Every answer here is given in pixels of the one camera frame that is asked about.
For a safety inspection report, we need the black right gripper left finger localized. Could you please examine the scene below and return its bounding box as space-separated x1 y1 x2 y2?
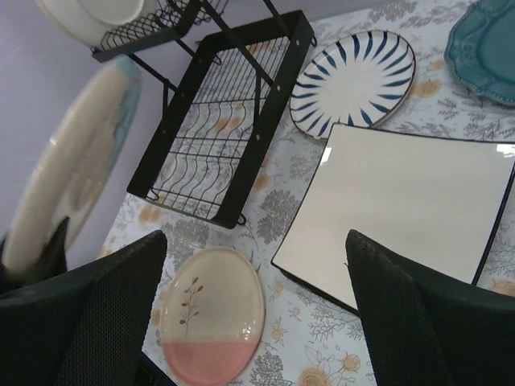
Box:
1 231 167 385

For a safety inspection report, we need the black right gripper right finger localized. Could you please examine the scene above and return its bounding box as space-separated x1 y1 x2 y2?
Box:
345 230 514 385

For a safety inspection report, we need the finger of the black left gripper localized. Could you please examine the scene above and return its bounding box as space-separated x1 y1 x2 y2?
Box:
1 216 69 297

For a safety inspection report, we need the cream blue leaf plate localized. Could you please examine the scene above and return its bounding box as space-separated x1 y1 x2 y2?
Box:
2 55 142 275

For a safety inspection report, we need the pink round plate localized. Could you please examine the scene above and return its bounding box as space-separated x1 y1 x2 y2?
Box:
159 246 266 385

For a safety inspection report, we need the cream square plate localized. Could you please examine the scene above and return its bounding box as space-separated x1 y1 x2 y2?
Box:
272 124 514 312

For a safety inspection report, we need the cream round plate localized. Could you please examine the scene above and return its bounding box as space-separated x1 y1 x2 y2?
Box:
35 0 166 47

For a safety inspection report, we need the white blue striped plate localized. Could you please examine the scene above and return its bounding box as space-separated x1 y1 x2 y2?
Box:
290 30 417 139

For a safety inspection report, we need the teal scalloped plate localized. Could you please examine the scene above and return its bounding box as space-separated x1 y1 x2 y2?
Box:
444 0 514 106

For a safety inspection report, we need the white black rimmed square plate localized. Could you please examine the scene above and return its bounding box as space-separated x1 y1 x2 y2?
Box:
471 167 514 285

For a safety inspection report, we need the floral table mat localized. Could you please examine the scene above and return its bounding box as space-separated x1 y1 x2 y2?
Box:
103 1 514 385

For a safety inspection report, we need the black wire dish rack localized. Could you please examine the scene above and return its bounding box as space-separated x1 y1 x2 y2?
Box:
92 1 316 228

